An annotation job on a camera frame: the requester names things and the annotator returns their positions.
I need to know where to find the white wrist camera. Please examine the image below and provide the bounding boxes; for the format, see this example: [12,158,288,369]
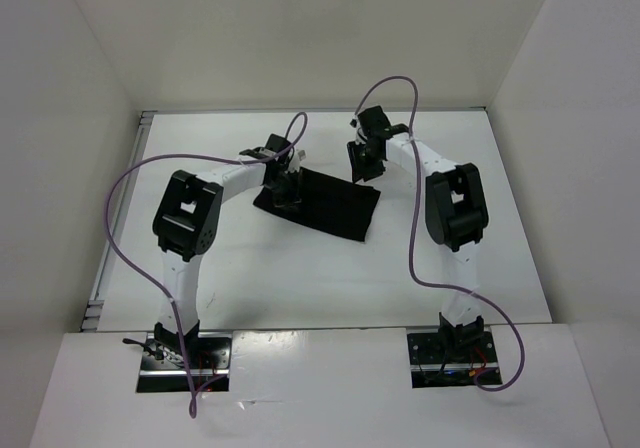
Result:
[291,149,306,164]
[350,117,366,143]

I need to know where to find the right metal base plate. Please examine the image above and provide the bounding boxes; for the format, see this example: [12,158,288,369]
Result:
[406,329,503,389]

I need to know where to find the metal base plate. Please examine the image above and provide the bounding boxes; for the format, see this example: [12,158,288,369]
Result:
[136,331,235,394]
[406,329,503,389]

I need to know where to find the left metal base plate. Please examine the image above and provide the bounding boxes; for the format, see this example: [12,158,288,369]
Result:
[136,331,235,394]

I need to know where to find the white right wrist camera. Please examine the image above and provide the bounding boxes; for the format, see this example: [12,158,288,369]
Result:
[350,117,366,143]

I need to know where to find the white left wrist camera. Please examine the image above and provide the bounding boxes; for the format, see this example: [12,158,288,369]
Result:
[291,149,306,164]

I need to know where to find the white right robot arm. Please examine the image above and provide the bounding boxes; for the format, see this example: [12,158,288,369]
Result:
[347,106,489,361]

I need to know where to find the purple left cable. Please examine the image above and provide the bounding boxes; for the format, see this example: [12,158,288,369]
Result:
[106,111,309,419]

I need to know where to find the black skirt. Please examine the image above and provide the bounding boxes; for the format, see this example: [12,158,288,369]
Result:
[253,168,381,242]

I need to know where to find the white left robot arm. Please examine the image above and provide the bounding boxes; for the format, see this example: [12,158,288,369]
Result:
[152,134,305,368]

